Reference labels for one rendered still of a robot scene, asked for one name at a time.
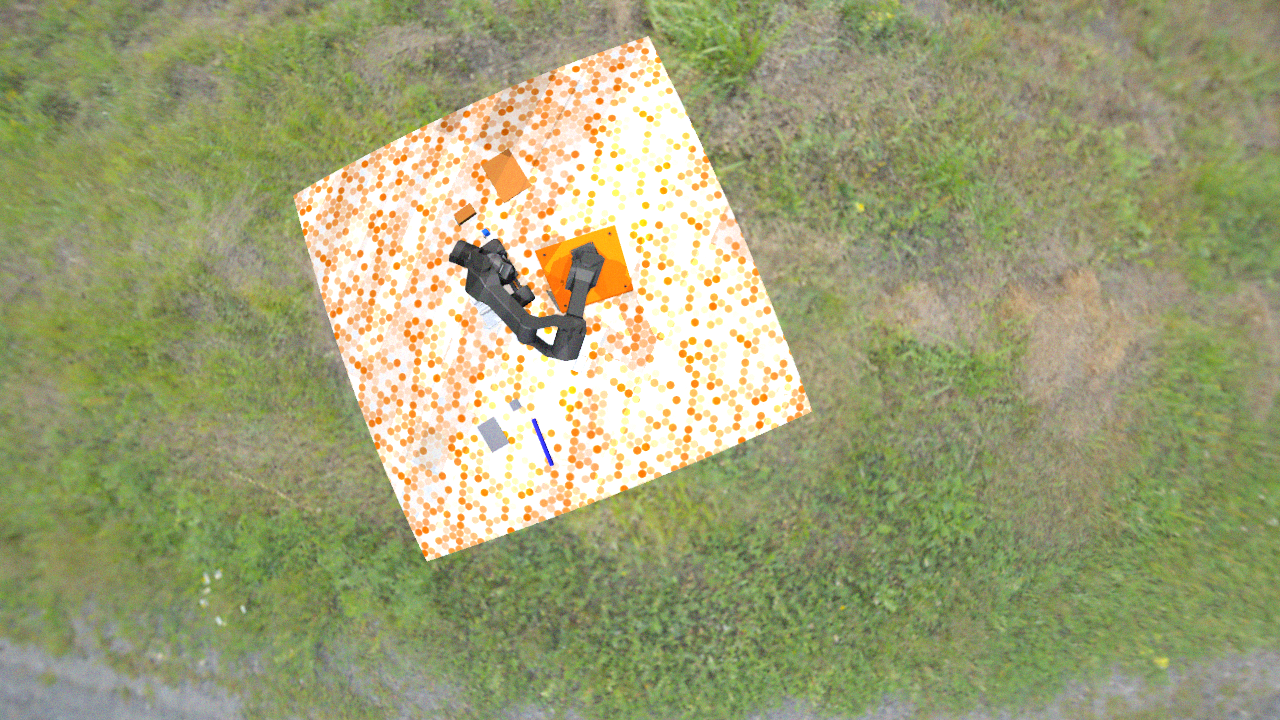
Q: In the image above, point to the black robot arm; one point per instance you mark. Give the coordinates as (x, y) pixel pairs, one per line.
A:
(483, 283)

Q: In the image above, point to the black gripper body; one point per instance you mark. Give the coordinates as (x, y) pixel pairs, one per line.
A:
(523, 294)

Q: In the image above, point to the dark blue flat bar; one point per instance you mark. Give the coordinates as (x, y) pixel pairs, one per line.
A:
(542, 441)

